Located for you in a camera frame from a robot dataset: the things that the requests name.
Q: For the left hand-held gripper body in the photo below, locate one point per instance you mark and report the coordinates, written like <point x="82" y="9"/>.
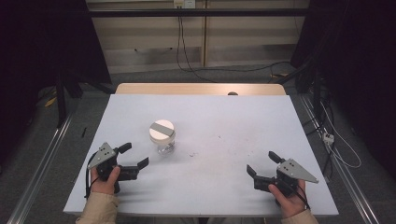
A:
<point x="104" y="155"/>

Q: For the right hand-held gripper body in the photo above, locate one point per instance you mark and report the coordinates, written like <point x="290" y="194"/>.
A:
<point x="292" y="172"/>

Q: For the person's left hand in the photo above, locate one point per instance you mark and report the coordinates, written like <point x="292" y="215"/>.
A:
<point x="104" y="186"/>

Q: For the person's right hand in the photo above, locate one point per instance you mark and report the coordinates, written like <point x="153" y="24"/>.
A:
<point x="292" y="205"/>

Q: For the white table cover sheet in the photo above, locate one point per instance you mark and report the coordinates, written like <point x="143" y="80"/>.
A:
<point x="218" y="155"/>

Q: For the white power strip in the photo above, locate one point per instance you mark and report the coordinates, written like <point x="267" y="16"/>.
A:
<point x="328" y="138"/>

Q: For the black metal stand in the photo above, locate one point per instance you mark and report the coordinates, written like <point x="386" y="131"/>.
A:
<point x="62" y="99"/>

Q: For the wooden table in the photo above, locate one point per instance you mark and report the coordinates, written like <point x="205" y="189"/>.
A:
<point x="193" y="89"/>

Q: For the black curtain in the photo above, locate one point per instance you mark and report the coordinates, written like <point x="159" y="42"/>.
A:
<point x="358" y="56"/>
<point x="40" y="40"/>

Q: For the black horizontal bar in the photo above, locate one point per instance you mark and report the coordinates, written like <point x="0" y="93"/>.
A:
<point x="199" y="12"/>

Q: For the metal floor rail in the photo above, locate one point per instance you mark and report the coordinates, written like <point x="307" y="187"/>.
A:
<point x="40" y="168"/>
<point x="342" y="168"/>

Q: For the white wall socket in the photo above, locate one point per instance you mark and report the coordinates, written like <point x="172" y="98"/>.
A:
<point x="184" y="3"/>

